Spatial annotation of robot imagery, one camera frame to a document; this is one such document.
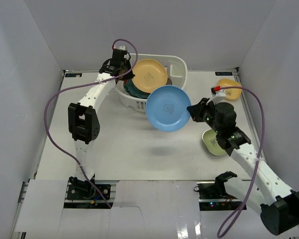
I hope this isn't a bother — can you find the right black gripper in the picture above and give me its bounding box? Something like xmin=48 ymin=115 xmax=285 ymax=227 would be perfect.
xmin=187 ymin=99 xmax=221 ymax=134

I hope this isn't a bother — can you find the teal scalloped plate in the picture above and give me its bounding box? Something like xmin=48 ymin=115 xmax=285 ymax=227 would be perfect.
xmin=123 ymin=80 xmax=150 ymax=99

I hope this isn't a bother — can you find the round yellow plate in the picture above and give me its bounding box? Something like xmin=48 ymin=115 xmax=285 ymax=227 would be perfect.
xmin=132 ymin=59 xmax=168 ymax=93

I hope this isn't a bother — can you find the green square dish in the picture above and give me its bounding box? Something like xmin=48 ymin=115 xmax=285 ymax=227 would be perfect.
xmin=202 ymin=129 xmax=226 ymax=156

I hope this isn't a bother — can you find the round light blue plate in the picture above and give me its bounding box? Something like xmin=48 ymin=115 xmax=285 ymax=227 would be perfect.
xmin=146 ymin=85 xmax=191 ymax=132

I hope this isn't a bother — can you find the yellow square dish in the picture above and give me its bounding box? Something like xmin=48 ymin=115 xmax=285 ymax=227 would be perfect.
xmin=217 ymin=78 xmax=242 ymax=101

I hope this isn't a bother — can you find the grey deer pattern plate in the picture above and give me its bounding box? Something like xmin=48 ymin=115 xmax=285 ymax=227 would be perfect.
xmin=166 ymin=78 xmax=172 ymax=85

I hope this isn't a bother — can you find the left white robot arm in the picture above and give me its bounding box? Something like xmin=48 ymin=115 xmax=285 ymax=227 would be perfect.
xmin=68 ymin=47 xmax=134 ymax=181

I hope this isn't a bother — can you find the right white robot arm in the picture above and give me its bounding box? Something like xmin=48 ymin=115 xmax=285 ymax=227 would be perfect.
xmin=187 ymin=98 xmax=299 ymax=236

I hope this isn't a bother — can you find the white plastic dish basket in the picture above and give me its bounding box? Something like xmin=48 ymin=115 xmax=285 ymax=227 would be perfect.
xmin=115 ymin=54 xmax=187 ymax=113

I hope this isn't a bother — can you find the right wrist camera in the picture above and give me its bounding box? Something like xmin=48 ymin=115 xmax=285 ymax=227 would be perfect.
xmin=210 ymin=86 xmax=226 ymax=104

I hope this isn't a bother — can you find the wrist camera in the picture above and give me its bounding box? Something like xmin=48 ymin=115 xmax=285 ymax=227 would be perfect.
xmin=112 ymin=45 xmax=126 ymax=50
xmin=210 ymin=86 xmax=226 ymax=104

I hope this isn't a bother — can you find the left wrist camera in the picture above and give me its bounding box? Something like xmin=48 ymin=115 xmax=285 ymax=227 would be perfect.
xmin=112 ymin=45 xmax=126 ymax=50

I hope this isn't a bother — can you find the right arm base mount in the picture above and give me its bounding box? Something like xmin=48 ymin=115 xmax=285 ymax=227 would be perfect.
xmin=193 ymin=171 xmax=242 ymax=212

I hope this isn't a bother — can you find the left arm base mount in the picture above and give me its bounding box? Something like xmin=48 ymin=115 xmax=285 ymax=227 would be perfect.
xmin=64 ymin=177 xmax=113 ymax=209

